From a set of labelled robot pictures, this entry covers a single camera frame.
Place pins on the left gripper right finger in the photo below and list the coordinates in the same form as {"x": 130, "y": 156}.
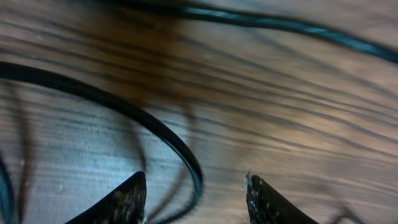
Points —
{"x": 267, "y": 206}

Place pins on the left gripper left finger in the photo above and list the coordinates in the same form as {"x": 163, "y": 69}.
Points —
{"x": 124, "y": 205}

